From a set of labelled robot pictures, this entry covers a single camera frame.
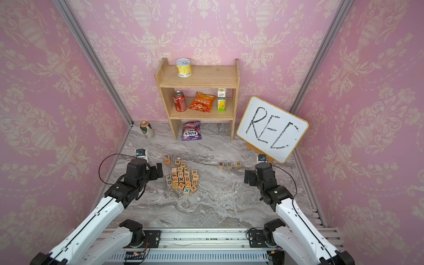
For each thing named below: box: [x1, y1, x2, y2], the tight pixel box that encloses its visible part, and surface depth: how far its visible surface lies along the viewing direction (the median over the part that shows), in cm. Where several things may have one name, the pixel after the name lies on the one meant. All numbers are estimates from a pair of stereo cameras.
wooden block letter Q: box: [166, 174, 173, 187], surface depth 91 cm
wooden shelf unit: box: [154, 57, 241, 142], surface depth 86 cm
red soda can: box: [172, 89, 187, 113], surface depth 93 cm
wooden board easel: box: [246, 141, 275, 163], surface depth 103 cm
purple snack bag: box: [181, 120, 203, 141], surface depth 115 cm
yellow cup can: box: [175, 57, 193, 78], surface depth 83 cm
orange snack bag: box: [188, 91, 217, 113], surface depth 99 cm
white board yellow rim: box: [236, 96, 310, 164], surface depth 94 cm
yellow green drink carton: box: [216, 87, 229, 113], surface depth 93 cm
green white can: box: [139, 120, 155, 139], surface depth 108 cm
